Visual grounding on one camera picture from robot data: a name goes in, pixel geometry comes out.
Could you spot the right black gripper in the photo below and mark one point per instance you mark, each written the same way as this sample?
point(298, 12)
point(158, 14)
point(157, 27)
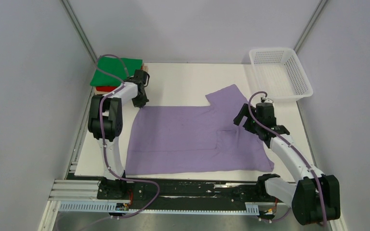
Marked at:
point(244, 112)

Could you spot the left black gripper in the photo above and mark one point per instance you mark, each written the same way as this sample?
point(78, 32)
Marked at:
point(141, 103)

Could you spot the lavender t shirt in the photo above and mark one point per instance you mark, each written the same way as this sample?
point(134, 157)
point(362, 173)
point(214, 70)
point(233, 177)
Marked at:
point(180, 139)

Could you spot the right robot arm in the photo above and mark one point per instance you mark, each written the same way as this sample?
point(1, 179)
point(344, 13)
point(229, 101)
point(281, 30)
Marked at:
point(315, 196)

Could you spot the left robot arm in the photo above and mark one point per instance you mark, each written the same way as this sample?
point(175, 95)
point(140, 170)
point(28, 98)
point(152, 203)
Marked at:
point(105, 123)

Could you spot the beige folded t shirt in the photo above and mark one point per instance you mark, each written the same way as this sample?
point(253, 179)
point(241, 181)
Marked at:
point(144, 67)

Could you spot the red folded t shirt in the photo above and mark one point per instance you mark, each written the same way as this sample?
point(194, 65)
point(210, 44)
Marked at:
point(105, 88)

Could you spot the green folded t shirt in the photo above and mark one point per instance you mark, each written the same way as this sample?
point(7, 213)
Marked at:
point(114, 66)

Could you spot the white plastic basket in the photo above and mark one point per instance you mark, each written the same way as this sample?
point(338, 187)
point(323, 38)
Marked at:
point(278, 71)

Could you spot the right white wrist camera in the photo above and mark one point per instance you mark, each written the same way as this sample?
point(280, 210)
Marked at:
point(266, 100)

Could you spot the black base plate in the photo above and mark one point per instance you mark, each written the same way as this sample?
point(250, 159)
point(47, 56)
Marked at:
point(198, 195)

